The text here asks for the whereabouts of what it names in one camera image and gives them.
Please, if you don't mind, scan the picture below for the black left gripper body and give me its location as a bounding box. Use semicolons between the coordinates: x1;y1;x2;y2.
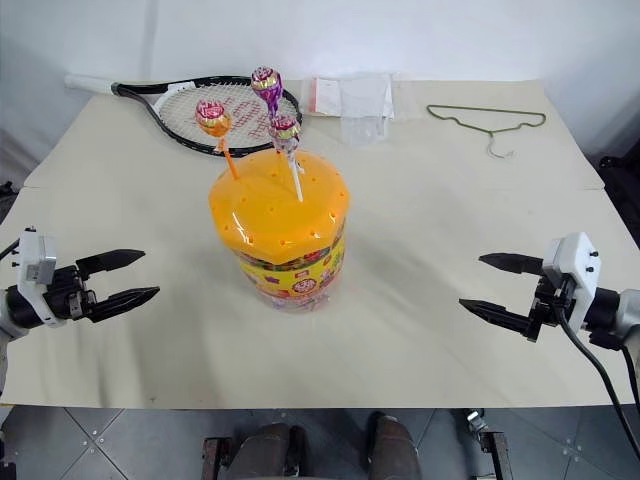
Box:
42;263;100;326

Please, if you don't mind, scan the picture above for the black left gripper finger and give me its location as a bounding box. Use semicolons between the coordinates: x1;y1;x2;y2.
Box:
74;248;147;282
91;286;162;324

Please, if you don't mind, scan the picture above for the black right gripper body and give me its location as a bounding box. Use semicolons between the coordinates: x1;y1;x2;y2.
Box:
524;272;577;344

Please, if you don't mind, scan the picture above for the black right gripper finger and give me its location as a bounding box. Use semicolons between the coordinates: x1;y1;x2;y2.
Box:
478;252;546;276
458;298;533;338

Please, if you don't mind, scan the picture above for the lollipop jar with orange lid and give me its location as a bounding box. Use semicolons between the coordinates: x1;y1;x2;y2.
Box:
209;149;350;315

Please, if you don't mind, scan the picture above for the orange wrapped lollipop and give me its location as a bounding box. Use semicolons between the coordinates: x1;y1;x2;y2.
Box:
193;98;242;182

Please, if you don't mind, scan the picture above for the pink silver wrapped lollipop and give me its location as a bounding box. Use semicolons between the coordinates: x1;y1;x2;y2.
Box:
267;114;306;204

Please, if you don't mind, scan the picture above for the purple wrapped lollipop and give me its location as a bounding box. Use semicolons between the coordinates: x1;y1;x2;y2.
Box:
250;66;303;175

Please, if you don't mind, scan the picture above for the black white tennis racket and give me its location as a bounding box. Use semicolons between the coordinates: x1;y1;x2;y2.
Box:
64;73;304;159

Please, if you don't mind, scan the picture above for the dark rounded brown shape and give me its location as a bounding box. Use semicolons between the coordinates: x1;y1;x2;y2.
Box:
366;412;420;480

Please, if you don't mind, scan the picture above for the clear white plastic bag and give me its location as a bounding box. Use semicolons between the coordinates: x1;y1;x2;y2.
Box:
338;72;400;147

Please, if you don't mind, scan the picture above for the clear bag with red stripe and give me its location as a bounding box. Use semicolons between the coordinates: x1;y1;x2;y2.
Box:
305;76;347;117

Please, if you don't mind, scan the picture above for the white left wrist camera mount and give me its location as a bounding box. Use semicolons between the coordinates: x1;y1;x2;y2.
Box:
10;226;59;329

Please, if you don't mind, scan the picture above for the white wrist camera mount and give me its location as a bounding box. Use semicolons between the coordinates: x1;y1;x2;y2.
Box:
541;231;599;332
10;226;59;329

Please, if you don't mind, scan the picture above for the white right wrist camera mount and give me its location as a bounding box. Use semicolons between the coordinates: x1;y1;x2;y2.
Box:
541;231;599;332

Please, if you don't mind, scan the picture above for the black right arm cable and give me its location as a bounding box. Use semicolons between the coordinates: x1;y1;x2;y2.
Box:
558;294;640;444

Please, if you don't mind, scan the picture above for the black metal frame bracket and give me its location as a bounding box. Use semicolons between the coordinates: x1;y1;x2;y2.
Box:
201;436;235;480
463;408;512;480

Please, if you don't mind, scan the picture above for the olive wire clothes hanger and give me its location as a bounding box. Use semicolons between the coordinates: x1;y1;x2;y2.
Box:
426;103;547;162

